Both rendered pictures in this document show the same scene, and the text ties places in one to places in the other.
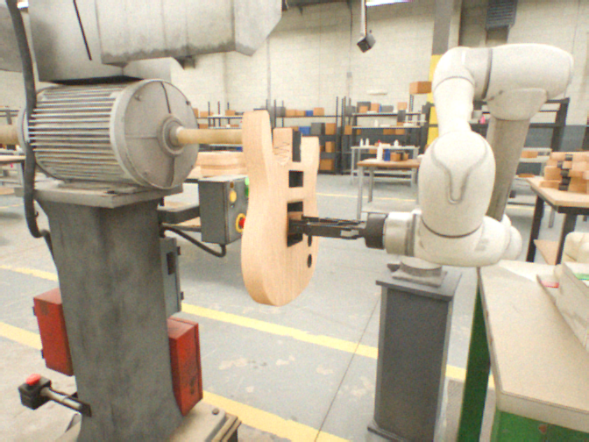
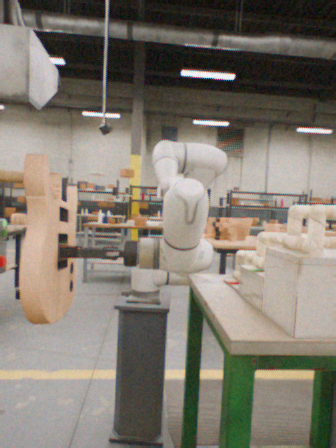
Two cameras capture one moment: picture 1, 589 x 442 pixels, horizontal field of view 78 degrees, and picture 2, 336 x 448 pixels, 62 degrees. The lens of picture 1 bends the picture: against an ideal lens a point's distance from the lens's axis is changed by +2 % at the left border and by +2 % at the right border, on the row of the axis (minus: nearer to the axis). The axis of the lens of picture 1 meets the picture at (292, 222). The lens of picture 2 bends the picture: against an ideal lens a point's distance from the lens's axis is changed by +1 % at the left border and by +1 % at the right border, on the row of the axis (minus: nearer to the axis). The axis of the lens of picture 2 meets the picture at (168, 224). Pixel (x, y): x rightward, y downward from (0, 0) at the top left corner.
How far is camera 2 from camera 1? 0.13 m
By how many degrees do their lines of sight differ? 30
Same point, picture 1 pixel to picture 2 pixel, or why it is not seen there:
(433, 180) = (176, 208)
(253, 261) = (33, 280)
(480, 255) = (200, 262)
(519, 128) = not seen: hidden behind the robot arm
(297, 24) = (26, 117)
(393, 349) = (129, 360)
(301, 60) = (30, 144)
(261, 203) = (40, 229)
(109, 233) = not seen: outside the picture
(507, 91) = (195, 169)
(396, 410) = (133, 414)
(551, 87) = (217, 169)
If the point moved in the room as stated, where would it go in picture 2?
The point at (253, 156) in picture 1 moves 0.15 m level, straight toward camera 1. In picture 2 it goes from (34, 189) to (48, 187)
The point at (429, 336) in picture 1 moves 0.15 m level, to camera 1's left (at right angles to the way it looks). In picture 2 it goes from (155, 343) to (127, 348)
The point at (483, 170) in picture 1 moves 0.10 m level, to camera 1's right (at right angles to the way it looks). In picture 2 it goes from (204, 202) to (237, 204)
